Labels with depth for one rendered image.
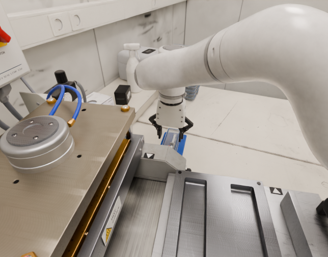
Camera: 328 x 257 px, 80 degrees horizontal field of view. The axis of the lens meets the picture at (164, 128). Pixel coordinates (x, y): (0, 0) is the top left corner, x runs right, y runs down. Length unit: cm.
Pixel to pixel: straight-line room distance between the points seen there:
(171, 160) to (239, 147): 48
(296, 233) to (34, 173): 38
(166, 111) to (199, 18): 205
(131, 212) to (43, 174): 21
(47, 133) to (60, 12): 72
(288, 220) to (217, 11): 235
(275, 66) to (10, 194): 34
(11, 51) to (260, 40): 40
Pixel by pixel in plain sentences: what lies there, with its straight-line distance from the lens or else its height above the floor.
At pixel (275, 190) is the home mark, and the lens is 46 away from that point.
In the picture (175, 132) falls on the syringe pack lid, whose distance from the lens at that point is 82.
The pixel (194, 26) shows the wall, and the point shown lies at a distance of 264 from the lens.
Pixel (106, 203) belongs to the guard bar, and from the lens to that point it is 30.
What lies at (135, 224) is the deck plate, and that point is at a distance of 42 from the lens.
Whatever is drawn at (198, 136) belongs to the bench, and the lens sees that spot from 87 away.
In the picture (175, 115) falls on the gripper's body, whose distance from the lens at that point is 65.
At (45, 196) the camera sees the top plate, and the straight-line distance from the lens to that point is 27.
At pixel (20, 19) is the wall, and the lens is 84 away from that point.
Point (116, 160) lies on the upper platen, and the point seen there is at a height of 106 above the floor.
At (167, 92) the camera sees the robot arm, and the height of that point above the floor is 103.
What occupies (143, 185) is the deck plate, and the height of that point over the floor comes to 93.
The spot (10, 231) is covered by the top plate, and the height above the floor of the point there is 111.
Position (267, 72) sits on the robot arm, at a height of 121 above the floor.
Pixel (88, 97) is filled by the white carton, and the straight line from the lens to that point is 97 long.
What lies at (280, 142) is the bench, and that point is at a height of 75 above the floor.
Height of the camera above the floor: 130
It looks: 37 degrees down
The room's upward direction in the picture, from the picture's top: straight up
